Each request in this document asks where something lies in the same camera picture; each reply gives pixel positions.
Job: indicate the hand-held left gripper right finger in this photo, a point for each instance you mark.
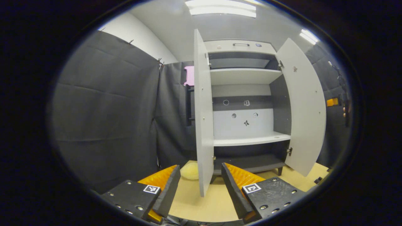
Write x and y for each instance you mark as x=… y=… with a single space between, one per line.
x=234 y=194

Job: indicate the black backdrop cloth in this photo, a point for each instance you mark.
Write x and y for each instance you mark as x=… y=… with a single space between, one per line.
x=106 y=119

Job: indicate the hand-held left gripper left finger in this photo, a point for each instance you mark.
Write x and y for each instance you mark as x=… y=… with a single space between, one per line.
x=168 y=194

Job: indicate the grey open cabinet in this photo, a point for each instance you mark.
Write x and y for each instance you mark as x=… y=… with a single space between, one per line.
x=245 y=76

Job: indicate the round pale yellow coaster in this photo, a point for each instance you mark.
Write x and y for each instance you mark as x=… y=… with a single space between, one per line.
x=190 y=171

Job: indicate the large ceiling light panel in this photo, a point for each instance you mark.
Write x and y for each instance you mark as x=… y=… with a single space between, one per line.
x=221 y=8

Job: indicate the grey cabinet drawer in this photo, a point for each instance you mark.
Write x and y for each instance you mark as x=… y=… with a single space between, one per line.
x=226 y=47

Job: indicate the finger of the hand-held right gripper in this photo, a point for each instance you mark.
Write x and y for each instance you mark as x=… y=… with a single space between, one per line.
x=332 y=102

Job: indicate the small ceiling light panel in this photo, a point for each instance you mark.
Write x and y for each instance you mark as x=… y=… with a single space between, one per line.
x=309 y=36

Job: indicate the grey cabinet door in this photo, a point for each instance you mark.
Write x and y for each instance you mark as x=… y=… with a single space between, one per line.
x=304 y=110
x=204 y=125

